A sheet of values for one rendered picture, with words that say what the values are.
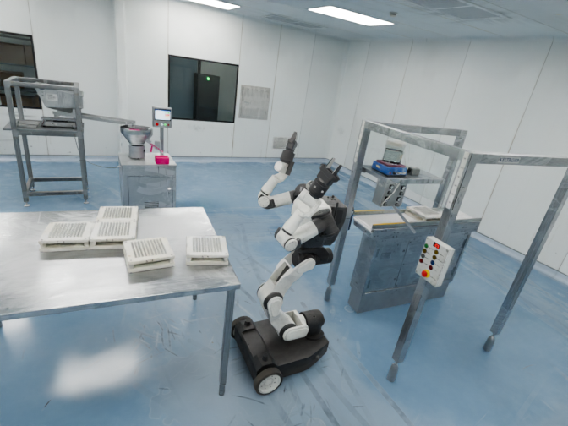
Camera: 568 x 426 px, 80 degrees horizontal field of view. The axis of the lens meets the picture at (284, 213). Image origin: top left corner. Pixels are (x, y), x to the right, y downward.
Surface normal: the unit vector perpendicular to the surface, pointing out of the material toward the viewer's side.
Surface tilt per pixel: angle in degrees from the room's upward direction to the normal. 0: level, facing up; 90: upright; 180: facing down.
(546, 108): 90
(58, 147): 90
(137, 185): 90
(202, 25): 90
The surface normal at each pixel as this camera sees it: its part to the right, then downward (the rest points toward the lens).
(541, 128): -0.88, 0.07
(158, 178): 0.46, 0.44
